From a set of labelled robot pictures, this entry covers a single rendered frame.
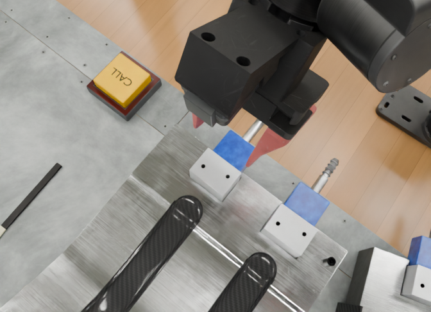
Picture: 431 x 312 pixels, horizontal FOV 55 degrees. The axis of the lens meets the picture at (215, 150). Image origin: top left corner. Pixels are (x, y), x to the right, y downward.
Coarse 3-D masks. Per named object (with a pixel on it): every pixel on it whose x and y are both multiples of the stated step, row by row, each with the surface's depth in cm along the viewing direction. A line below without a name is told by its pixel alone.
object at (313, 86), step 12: (264, 0) 29; (300, 24) 28; (312, 24) 30; (312, 72) 35; (300, 84) 33; (312, 84) 34; (324, 84) 35; (264, 96) 31; (288, 96) 32; (300, 96) 32; (312, 96) 33; (288, 108) 31; (300, 108) 31; (300, 120) 32
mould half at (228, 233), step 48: (192, 144) 52; (144, 192) 50; (192, 192) 50; (240, 192) 50; (96, 240) 49; (192, 240) 49; (240, 240) 48; (48, 288) 45; (96, 288) 47; (192, 288) 47; (288, 288) 47
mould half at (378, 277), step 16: (368, 256) 53; (384, 256) 52; (368, 272) 51; (384, 272) 51; (400, 272) 51; (352, 288) 54; (368, 288) 50; (384, 288) 51; (400, 288) 51; (368, 304) 50; (384, 304) 50; (400, 304) 50; (416, 304) 50
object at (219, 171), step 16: (256, 128) 52; (224, 144) 51; (240, 144) 51; (208, 160) 49; (224, 160) 49; (240, 160) 50; (192, 176) 50; (208, 176) 48; (224, 176) 48; (240, 176) 49; (224, 192) 48
